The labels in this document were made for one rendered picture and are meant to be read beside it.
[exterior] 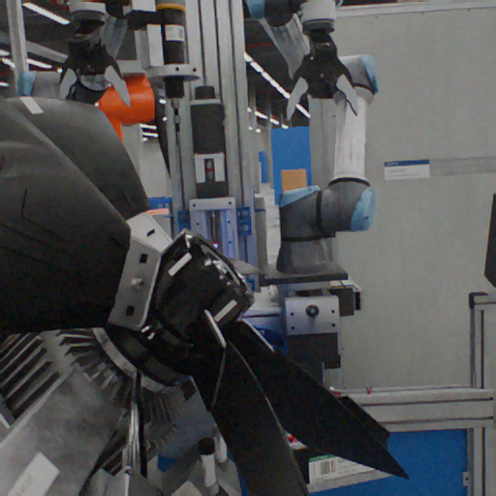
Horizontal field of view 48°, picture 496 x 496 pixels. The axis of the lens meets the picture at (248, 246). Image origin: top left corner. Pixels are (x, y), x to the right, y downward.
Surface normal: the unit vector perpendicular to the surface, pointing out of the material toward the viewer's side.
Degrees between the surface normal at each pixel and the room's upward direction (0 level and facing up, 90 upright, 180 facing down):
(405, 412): 90
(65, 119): 45
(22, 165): 76
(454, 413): 90
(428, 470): 90
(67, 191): 81
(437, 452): 90
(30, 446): 50
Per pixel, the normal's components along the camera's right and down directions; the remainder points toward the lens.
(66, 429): 0.73, -0.68
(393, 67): -0.01, 0.14
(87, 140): 0.43, -0.64
